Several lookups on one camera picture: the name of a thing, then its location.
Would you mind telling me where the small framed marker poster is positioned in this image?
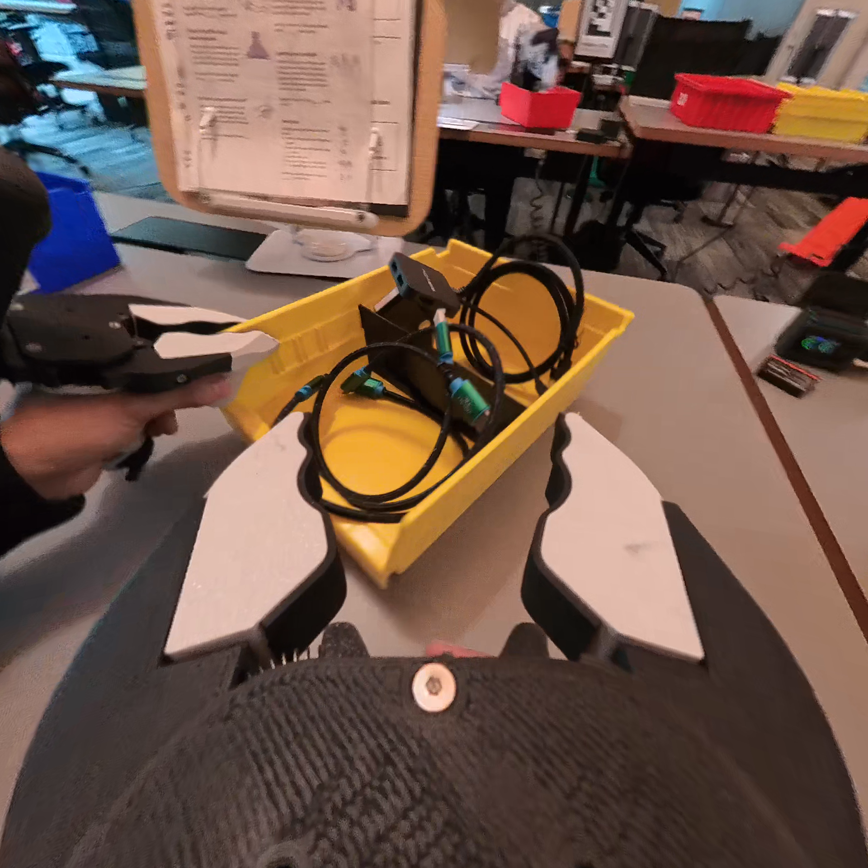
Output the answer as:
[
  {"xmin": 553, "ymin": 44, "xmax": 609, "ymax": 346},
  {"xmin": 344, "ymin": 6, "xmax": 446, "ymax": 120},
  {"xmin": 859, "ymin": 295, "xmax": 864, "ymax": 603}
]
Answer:
[{"xmin": 576, "ymin": 0, "xmax": 632, "ymax": 58}]

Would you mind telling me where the thick black coiled cable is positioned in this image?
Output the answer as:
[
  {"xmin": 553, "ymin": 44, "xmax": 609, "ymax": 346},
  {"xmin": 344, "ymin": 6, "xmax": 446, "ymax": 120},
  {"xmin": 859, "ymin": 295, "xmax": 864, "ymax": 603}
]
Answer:
[{"xmin": 460, "ymin": 234, "xmax": 585, "ymax": 394}]

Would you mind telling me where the red plastic bin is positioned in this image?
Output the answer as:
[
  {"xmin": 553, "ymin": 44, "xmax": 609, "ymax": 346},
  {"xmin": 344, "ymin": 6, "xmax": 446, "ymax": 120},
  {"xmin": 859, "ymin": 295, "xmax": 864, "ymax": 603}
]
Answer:
[
  {"xmin": 670, "ymin": 73, "xmax": 793, "ymax": 134},
  {"xmin": 498, "ymin": 81, "xmax": 583, "ymax": 130}
]

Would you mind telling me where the small red black tool set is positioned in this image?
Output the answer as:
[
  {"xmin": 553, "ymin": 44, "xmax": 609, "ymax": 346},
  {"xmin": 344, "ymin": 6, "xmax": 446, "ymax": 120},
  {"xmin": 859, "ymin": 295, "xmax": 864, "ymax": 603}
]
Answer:
[{"xmin": 756, "ymin": 354, "xmax": 821, "ymax": 397}]

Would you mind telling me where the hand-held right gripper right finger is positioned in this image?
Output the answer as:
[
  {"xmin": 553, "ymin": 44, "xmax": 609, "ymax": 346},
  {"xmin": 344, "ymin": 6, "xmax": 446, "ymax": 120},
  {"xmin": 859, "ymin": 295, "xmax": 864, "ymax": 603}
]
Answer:
[{"xmin": 521, "ymin": 411, "xmax": 706, "ymax": 664}]

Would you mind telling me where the black bin divider plate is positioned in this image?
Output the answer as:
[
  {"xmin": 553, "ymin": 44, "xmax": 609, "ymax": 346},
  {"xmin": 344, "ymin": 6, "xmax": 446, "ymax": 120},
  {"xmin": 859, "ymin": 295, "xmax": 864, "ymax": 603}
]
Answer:
[{"xmin": 358, "ymin": 304, "xmax": 528, "ymax": 442}]

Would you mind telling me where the blue plastic bin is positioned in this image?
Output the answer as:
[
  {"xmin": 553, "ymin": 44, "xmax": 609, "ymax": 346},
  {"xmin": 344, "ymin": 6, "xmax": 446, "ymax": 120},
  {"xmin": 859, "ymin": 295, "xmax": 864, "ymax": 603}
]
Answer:
[{"xmin": 27, "ymin": 173, "xmax": 122, "ymax": 294}]

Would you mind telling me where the square black usb hub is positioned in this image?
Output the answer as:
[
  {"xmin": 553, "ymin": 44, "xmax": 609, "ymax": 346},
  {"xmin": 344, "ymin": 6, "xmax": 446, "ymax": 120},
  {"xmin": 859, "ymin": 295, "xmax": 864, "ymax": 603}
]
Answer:
[{"xmin": 387, "ymin": 252, "xmax": 463, "ymax": 309}]

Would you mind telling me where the orange folded object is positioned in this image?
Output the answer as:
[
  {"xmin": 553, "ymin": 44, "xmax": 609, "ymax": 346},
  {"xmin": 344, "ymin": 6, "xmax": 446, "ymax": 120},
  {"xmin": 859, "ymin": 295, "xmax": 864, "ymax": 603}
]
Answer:
[{"xmin": 778, "ymin": 197, "xmax": 868, "ymax": 269}]

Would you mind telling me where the yellow plastic bin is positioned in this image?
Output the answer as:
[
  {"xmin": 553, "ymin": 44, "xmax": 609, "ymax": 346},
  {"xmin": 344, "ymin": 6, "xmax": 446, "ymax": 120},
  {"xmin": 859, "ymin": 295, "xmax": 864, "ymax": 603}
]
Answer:
[
  {"xmin": 773, "ymin": 83, "xmax": 868, "ymax": 145},
  {"xmin": 220, "ymin": 237, "xmax": 635, "ymax": 590}
]

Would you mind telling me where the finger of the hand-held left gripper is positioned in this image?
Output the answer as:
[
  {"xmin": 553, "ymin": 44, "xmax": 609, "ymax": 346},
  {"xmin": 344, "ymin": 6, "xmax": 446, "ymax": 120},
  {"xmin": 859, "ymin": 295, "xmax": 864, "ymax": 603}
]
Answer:
[
  {"xmin": 152, "ymin": 330, "xmax": 280, "ymax": 409},
  {"xmin": 127, "ymin": 304, "xmax": 245, "ymax": 339}
]

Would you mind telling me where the wooden instruction board stand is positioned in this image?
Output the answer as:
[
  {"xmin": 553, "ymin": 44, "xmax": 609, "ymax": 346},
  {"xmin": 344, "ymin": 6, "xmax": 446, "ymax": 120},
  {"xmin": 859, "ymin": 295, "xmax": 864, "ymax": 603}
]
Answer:
[{"xmin": 132, "ymin": 0, "xmax": 448, "ymax": 280}]

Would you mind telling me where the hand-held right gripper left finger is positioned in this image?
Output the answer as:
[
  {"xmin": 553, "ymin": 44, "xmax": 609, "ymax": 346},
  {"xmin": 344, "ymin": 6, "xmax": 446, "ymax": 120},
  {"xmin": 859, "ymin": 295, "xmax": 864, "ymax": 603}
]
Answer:
[{"xmin": 163, "ymin": 410, "xmax": 348, "ymax": 662}]

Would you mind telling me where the person's left hand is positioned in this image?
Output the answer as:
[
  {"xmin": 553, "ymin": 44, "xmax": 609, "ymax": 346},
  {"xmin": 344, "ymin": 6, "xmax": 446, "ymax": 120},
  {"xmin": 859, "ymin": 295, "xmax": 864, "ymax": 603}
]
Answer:
[{"xmin": 0, "ymin": 376, "xmax": 233, "ymax": 500}]

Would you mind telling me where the black open tool case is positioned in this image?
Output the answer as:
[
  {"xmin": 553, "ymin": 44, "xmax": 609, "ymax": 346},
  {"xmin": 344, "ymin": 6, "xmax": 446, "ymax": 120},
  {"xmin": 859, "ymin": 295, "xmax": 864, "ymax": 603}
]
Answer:
[{"xmin": 773, "ymin": 305, "xmax": 868, "ymax": 373}]

